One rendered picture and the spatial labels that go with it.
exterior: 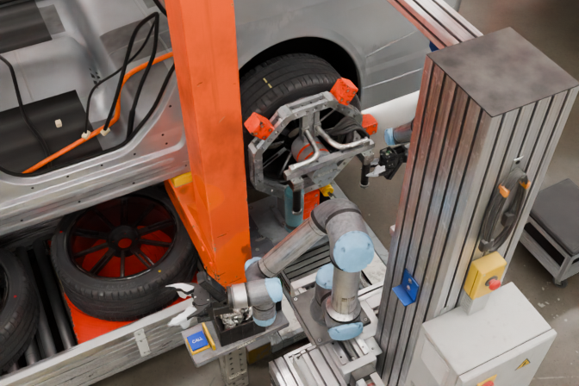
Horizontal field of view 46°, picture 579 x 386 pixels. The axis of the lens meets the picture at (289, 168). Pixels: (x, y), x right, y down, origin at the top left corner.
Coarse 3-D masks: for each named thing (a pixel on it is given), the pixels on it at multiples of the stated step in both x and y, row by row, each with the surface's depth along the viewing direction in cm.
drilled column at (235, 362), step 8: (232, 352) 289; (240, 352) 293; (224, 360) 292; (232, 360) 294; (240, 360) 297; (224, 368) 301; (232, 368) 303; (240, 368) 302; (224, 376) 310; (232, 376) 303; (240, 376) 307; (232, 384) 309; (240, 384) 313
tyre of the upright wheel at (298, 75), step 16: (272, 64) 293; (288, 64) 293; (304, 64) 294; (320, 64) 301; (240, 80) 295; (256, 80) 290; (272, 80) 288; (288, 80) 286; (304, 80) 286; (320, 80) 288; (336, 80) 294; (240, 96) 292; (256, 96) 286; (272, 96) 282; (288, 96) 284; (256, 112) 283; (272, 112) 286
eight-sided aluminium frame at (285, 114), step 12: (312, 96) 287; (324, 96) 287; (288, 108) 282; (300, 108) 282; (312, 108) 283; (324, 108) 287; (336, 108) 291; (348, 108) 294; (276, 120) 284; (288, 120) 281; (360, 120) 303; (276, 132) 284; (252, 144) 287; (264, 144) 284; (252, 156) 288; (252, 168) 298; (252, 180) 301; (264, 180) 307; (276, 192) 310
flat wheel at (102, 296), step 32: (160, 192) 332; (64, 224) 318; (96, 224) 334; (128, 224) 321; (160, 224) 322; (64, 256) 305; (128, 256) 314; (192, 256) 316; (64, 288) 308; (96, 288) 293; (128, 288) 293; (160, 288) 300; (128, 320) 307
